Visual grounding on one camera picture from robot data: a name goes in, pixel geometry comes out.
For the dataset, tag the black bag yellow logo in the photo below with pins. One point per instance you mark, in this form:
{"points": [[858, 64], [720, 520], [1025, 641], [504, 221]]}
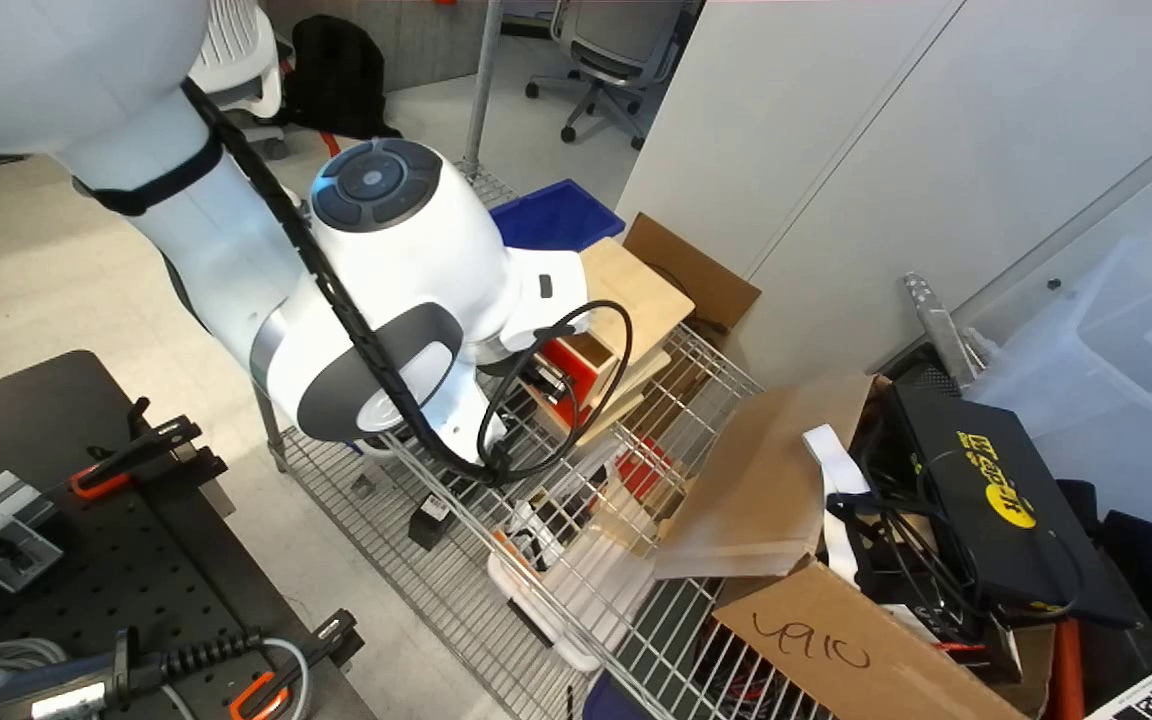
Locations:
{"points": [[998, 515]]}

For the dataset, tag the orange black clamp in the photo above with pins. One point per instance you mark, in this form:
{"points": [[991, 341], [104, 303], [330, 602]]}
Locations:
{"points": [[168, 451]]}

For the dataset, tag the blue plastic bin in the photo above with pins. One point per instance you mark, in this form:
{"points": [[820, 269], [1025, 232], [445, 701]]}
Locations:
{"points": [[559, 216]]}

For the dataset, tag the black optical breadboard table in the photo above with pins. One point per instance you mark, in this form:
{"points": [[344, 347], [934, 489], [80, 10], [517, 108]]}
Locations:
{"points": [[138, 606]]}

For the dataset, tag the cardboard box with writing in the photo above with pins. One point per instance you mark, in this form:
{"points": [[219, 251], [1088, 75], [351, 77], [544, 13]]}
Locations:
{"points": [[848, 654]]}

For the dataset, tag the wire shelf rack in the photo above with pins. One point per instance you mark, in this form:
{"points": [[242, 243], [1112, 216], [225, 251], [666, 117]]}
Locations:
{"points": [[548, 591]]}

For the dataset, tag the clear plastic storage tub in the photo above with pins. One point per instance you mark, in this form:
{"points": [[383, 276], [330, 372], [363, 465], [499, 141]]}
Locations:
{"points": [[1083, 379]]}

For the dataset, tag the office chair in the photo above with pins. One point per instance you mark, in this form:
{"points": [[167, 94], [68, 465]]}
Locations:
{"points": [[613, 58]]}

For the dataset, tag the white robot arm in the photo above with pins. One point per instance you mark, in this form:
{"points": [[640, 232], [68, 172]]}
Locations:
{"points": [[368, 303]]}

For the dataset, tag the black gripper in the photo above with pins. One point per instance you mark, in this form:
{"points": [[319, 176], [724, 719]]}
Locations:
{"points": [[534, 369]]}

